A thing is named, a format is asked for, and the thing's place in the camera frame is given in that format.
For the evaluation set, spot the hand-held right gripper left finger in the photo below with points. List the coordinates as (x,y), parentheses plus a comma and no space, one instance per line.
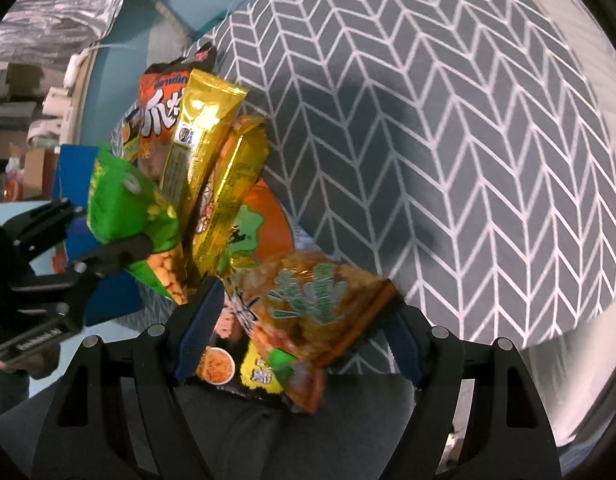
(200,330)

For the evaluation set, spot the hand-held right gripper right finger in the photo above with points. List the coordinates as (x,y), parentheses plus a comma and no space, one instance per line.
(407,352)

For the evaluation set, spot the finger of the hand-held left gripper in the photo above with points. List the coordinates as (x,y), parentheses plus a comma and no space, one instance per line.
(112,255)
(42,227)

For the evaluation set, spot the black snack packet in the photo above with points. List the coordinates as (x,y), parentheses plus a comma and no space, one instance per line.
(222,365)

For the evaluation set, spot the green peanut snack packet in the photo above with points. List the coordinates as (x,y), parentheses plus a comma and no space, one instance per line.
(120,200)

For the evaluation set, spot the blue cardboard box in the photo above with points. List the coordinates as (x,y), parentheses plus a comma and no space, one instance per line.
(72,170)

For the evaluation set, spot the clear orange snack packet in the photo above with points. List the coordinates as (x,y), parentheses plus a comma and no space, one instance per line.
(308,310)

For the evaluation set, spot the orange green snack packet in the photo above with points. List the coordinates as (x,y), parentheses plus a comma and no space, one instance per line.
(270,225)

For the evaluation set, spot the yellow orange printed snack packet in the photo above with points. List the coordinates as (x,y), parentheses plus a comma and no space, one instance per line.
(232,190)

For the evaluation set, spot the orange snack bag white lettering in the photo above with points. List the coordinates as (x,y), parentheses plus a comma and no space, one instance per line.
(155,115)

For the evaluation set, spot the gold foil snack packet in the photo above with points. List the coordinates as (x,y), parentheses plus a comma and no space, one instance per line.
(197,135)

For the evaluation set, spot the person's left hand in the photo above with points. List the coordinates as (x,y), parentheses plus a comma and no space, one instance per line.
(35,362)

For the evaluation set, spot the brown cardboard box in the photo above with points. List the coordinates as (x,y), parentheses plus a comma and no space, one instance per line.
(37,170)

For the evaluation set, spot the white power strip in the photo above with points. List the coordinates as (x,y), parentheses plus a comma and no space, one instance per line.
(72,67)

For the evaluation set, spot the grey chevron cloth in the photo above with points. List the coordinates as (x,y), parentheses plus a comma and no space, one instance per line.
(438,160)

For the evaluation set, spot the silver foil sheet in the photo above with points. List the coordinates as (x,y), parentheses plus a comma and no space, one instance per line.
(52,10)

